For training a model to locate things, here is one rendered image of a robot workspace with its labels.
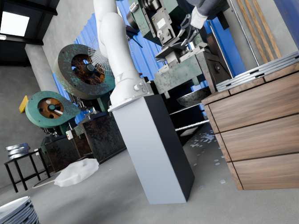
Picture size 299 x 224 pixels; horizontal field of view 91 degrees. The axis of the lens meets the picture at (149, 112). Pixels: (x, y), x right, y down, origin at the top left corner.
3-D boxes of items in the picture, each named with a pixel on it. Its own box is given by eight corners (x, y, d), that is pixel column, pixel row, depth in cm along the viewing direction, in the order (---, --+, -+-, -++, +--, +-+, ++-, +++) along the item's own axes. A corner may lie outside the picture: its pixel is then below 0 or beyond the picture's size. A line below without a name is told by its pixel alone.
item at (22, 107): (27, 102, 487) (24, 94, 487) (21, 113, 564) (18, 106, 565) (57, 98, 559) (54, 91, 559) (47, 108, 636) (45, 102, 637)
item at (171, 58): (175, 62, 105) (167, 45, 105) (160, 71, 114) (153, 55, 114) (188, 63, 124) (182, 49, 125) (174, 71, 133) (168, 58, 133)
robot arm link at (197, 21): (207, -2, 78) (201, 7, 83) (187, 4, 75) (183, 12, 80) (216, 20, 78) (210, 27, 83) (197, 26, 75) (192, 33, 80)
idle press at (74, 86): (99, 168, 177) (47, 36, 180) (70, 171, 241) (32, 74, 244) (166, 128, 294) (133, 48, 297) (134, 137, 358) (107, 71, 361)
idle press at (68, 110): (53, 175, 281) (20, 91, 285) (37, 178, 339) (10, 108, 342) (113, 144, 406) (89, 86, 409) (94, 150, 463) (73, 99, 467)
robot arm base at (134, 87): (135, 97, 52) (120, 61, 52) (101, 114, 61) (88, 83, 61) (159, 93, 72) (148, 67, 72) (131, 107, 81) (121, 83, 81)
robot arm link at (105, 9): (93, -10, 66) (93, 20, 82) (102, 42, 63) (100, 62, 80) (118, -6, 70) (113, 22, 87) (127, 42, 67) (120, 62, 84)
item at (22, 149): (25, 190, 233) (7, 144, 234) (14, 193, 253) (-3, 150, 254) (51, 177, 268) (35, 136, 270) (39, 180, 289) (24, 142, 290)
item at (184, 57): (202, 53, 107) (199, 45, 107) (155, 80, 135) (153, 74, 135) (212, 56, 130) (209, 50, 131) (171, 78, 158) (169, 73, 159)
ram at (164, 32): (173, 35, 118) (159, 2, 119) (159, 46, 128) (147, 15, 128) (182, 39, 132) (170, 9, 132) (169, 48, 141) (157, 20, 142)
